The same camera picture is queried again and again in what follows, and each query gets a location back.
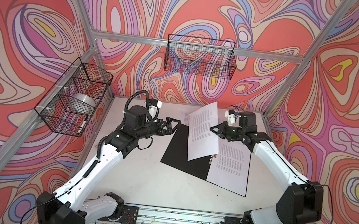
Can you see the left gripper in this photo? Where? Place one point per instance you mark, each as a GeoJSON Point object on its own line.
{"type": "Point", "coordinates": [167, 130]}

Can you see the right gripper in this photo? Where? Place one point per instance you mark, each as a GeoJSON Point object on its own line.
{"type": "Point", "coordinates": [223, 127]}

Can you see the red folder with black interior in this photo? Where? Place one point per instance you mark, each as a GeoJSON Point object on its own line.
{"type": "Point", "coordinates": [177, 152]}

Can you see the printed paper sheet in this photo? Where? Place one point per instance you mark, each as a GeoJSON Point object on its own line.
{"type": "Point", "coordinates": [229, 169]}
{"type": "Point", "coordinates": [201, 141]}

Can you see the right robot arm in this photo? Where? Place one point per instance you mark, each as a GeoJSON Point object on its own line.
{"type": "Point", "coordinates": [301, 201]}

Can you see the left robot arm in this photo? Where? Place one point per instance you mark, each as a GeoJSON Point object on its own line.
{"type": "Point", "coordinates": [68, 204]}

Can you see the silver tape roll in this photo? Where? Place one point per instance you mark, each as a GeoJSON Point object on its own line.
{"type": "Point", "coordinates": [82, 103]}

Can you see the black marker pen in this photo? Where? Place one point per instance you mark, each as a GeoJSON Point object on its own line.
{"type": "Point", "coordinates": [82, 126]}

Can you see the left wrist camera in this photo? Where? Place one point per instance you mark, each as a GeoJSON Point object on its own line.
{"type": "Point", "coordinates": [138, 116]}

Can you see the black wire basket back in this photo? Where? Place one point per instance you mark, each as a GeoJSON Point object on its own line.
{"type": "Point", "coordinates": [199, 56]}

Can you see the black wire basket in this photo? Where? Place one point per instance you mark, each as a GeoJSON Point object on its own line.
{"type": "Point", "coordinates": [199, 56]}
{"type": "Point", "coordinates": [54, 108]}

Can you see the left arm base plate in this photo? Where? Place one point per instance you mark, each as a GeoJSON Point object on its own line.
{"type": "Point", "coordinates": [123, 214]}

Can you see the black wire basket left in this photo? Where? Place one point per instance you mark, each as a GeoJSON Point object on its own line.
{"type": "Point", "coordinates": [54, 108]}

